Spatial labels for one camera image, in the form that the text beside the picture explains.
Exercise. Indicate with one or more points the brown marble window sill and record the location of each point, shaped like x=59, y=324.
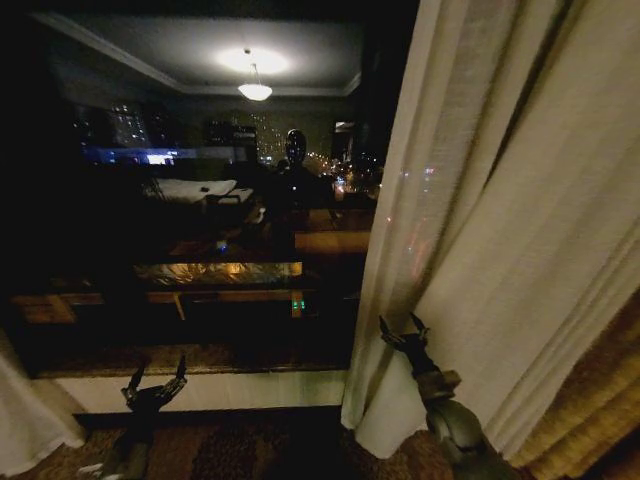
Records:
x=210, y=361

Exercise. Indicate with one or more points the narrow white sheer curtain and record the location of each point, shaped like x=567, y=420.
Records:
x=30, y=415

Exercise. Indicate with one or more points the wide white sheer curtain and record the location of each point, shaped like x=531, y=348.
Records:
x=500, y=200

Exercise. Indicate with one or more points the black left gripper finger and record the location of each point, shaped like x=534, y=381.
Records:
x=176, y=384
x=134, y=386

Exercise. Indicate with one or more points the dark glass window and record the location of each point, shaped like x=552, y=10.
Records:
x=200, y=175

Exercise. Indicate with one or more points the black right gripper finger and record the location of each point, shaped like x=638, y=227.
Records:
x=421, y=331
x=391, y=336

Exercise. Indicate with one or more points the beige heavy drape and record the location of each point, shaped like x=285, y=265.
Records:
x=590, y=400

